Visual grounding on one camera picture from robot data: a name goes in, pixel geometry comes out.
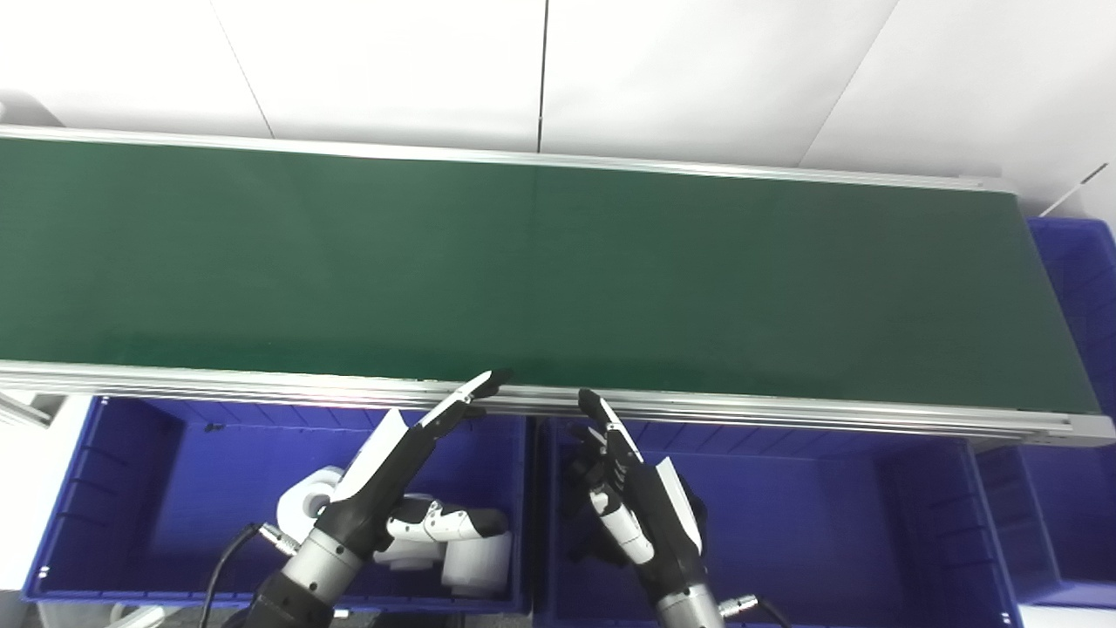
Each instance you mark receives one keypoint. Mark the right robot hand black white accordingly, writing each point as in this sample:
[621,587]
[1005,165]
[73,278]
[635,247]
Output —
[649,515]

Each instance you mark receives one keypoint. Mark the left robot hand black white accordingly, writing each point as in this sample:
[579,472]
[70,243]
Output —
[384,480]

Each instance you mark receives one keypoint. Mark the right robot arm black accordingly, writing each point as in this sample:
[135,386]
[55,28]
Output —
[689,610]

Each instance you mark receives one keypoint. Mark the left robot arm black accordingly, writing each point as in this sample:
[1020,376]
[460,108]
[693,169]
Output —
[305,576]

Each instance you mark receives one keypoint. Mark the white part with centre hole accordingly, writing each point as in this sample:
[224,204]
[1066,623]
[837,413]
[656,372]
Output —
[301,506]

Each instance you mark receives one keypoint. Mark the white ribbed cylindrical part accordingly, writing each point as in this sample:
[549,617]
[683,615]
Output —
[478,565]

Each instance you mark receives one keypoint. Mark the blue bin holding black parts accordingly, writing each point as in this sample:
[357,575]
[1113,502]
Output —
[802,532]

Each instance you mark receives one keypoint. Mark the green conveyor belt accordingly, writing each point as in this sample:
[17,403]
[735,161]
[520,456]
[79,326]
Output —
[567,279]
[785,417]

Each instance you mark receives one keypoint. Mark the blue bin holding white parts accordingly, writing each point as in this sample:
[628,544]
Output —
[157,497]

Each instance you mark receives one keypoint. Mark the empty blue bin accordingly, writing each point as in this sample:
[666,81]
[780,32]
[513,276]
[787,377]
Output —
[1081,488]

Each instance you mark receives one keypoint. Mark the white side table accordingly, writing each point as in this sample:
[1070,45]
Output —
[26,506]

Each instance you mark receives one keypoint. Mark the thin white rod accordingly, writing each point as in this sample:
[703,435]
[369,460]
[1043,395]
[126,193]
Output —
[1072,190]

